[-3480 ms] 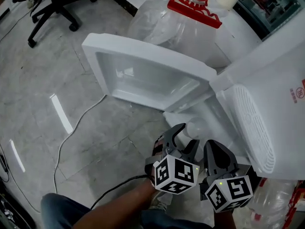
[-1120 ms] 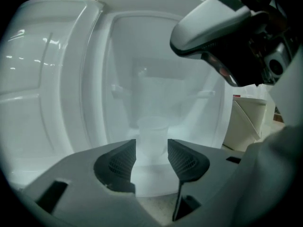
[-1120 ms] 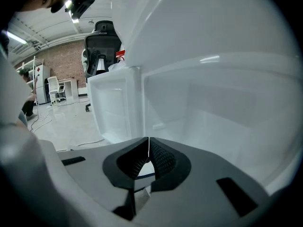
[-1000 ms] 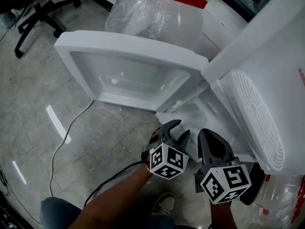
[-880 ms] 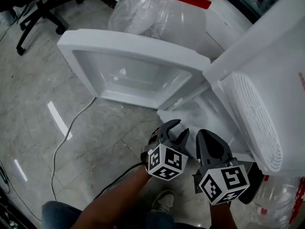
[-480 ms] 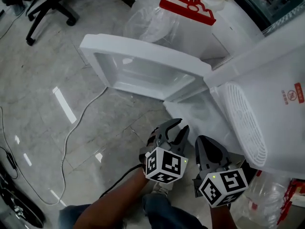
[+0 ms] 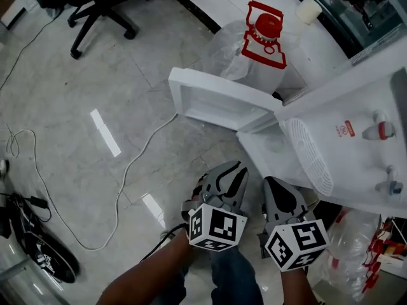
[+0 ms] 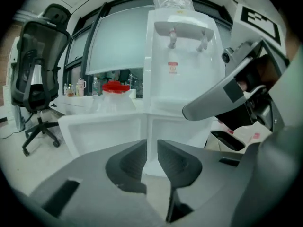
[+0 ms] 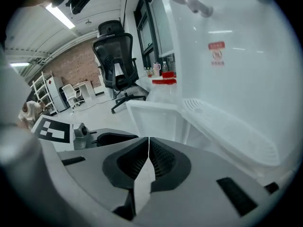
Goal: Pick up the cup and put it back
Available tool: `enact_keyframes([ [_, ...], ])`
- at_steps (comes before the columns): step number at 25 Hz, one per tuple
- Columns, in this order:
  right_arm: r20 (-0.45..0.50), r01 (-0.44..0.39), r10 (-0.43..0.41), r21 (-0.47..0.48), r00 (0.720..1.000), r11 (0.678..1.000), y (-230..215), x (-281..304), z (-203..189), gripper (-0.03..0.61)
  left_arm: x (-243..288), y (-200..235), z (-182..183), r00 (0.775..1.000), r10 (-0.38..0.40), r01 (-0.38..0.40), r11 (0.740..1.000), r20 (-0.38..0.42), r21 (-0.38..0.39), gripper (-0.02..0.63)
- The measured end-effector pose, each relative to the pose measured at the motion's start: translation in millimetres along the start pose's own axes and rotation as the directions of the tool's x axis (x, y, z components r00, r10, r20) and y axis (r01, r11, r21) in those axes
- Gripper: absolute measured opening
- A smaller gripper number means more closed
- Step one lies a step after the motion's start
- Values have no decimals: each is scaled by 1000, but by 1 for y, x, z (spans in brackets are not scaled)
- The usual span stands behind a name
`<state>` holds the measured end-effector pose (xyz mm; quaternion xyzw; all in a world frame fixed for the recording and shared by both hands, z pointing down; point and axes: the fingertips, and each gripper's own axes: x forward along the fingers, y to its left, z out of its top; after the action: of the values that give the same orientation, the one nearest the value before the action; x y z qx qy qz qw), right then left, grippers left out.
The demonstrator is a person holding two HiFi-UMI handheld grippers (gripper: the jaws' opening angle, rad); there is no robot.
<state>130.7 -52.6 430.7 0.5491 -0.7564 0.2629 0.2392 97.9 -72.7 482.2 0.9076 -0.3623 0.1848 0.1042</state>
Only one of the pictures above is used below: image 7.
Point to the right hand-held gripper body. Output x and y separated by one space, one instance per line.
295 243

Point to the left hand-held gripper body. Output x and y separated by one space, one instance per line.
219 227

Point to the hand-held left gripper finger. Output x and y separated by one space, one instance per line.
240 186
224 172

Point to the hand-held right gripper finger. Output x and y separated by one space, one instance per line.
273 184

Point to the person's left forearm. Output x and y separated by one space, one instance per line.
149 272

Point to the person's right forearm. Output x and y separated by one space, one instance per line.
297 286

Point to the person's left hand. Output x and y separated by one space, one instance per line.
197 191

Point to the white drip tray grille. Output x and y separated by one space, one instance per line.
310 157

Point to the person's blue jeans legs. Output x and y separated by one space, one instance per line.
233 278

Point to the person's grey shoe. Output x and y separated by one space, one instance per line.
167 235

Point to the empty clear plastic bottle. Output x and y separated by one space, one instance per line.
353 249

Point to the white dispenser cabinet door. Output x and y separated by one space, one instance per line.
219 97

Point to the white water dispenser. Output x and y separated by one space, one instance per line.
359 164

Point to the grey dispenser tap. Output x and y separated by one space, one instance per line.
389 184

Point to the large clear water bottle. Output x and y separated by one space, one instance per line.
232 56

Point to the red dispenser tap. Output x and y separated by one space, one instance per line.
380 130

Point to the black sneaker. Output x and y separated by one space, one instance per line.
51 256

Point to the white counter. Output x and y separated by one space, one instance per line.
241 2

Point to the cream paper roll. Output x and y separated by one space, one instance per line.
308 9

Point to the glass display cabinet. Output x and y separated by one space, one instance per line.
365 11

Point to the black office chair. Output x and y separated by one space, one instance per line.
101 8

